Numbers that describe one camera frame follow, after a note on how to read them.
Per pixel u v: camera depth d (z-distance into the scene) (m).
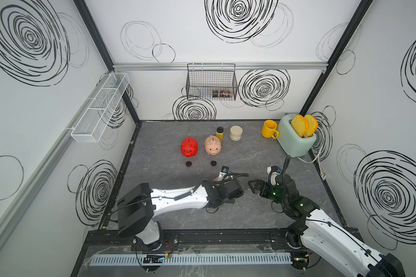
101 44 0.82
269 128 1.05
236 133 1.08
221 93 0.88
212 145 0.97
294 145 0.92
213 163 0.99
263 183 0.72
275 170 0.73
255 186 0.73
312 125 0.89
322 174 0.97
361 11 0.72
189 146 0.95
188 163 0.99
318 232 0.53
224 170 0.71
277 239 0.74
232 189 0.59
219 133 1.02
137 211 0.42
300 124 0.91
